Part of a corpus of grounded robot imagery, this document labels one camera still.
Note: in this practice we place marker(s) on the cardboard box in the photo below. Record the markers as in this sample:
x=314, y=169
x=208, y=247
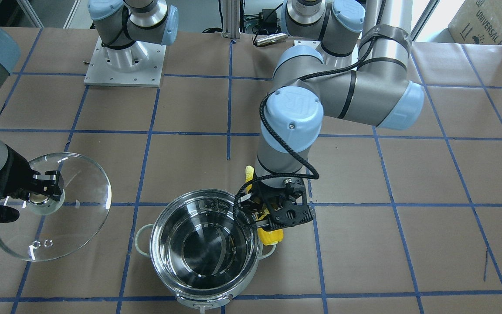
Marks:
x=478, y=22

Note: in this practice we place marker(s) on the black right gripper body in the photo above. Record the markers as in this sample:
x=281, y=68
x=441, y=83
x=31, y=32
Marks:
x=17, y=175

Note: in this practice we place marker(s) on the aluminium frame post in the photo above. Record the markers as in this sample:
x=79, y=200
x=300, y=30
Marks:
x=231, y=18

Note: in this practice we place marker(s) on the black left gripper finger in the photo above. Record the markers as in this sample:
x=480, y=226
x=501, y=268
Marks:
x=268, y=224
x=248, y=203

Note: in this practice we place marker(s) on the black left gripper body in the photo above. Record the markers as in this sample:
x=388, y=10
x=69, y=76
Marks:
x=247, y=203

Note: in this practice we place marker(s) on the pale green cooking pot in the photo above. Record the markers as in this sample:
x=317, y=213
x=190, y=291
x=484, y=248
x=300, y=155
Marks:
x=203, y=253

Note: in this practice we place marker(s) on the yellow plastic corn cob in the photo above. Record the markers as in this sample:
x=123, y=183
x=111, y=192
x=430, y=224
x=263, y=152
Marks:
x=267, y=237

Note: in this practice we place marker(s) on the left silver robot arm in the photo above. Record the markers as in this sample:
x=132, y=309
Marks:
x=358, y=73

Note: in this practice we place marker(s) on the glass pot lid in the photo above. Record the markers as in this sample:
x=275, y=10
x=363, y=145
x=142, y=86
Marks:
x=48, y=229

